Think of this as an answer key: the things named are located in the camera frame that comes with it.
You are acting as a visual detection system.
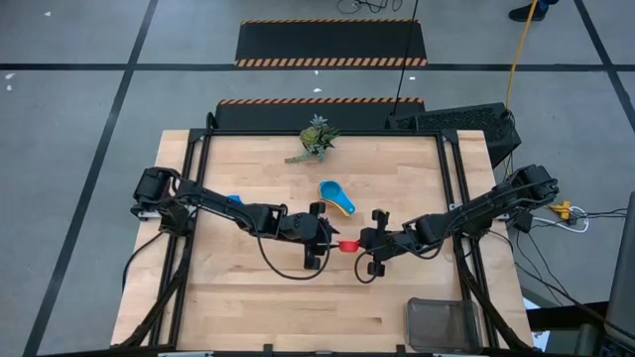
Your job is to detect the black floor cable bundle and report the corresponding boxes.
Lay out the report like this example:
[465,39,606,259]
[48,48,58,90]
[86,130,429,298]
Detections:
[513,230,635,343]

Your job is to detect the white cable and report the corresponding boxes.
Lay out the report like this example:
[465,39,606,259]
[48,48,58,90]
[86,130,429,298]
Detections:
[533,205,590,234]

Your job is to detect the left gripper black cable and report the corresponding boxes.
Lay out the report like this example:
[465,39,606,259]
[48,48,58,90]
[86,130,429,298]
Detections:
[255,232,331,282]

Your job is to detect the black arm base cable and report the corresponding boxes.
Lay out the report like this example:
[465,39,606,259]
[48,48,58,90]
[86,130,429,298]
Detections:
[121,231,168,294]

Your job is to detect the thick yellow hanging cable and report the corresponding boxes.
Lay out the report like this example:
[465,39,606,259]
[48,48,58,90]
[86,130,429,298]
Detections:
[504,0,540,111]

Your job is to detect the teal measuring cup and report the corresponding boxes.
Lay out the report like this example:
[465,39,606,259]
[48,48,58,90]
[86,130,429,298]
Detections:
[317,179,356,217]

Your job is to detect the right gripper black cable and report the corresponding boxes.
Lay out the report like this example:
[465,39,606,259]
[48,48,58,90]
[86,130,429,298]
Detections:
[353,250,378,285]

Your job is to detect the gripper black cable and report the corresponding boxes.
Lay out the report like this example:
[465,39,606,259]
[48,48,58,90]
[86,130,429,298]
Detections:
[353,250,378,285]
[255,232,331,282]

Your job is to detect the black metal table frame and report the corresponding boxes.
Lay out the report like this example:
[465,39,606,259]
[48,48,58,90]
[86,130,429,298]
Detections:
[116,112,535,357]

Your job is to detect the black hanging cable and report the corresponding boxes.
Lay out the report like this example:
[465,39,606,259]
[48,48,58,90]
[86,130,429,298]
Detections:
[393,0,422,116]

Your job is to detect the black floor stand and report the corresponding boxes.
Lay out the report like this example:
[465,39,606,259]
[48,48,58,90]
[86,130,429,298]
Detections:
[525,300,611,357]

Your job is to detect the potted succulent plant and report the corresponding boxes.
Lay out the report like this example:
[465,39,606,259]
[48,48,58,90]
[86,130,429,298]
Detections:
[284,113,341,165]

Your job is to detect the grey panel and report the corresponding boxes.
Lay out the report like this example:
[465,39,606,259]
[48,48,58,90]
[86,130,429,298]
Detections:
[605,191,635,348]

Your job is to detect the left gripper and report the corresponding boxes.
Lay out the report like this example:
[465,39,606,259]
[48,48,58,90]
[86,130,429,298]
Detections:
[286,201,341,272]

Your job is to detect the grey transparent basket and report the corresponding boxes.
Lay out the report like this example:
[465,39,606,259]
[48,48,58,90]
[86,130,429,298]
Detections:
[405,297,483,354]

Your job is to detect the yellow power plug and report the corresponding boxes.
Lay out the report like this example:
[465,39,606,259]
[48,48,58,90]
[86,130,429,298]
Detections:
[548,199,572,222]

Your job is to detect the yellow measuring cup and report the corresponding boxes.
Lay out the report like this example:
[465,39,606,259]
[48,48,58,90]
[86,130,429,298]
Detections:
[317,179,356,218]

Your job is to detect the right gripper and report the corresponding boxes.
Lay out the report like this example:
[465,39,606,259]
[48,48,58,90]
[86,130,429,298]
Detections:
[358,208,421,278]

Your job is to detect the black coiled floor cable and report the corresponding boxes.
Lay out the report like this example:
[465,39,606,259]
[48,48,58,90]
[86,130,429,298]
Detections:
[336,0,404,15]

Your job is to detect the person's shoe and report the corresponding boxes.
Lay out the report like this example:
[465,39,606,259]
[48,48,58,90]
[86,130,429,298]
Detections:
[508,0,561,23]

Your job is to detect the black perforated computer case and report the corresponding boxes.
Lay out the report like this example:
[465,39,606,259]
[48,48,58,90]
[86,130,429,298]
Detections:
[386,102,522,169]

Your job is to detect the black ramp two hazard stripes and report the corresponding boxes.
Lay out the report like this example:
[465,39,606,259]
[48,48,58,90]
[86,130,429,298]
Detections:
[233,18,429,68]

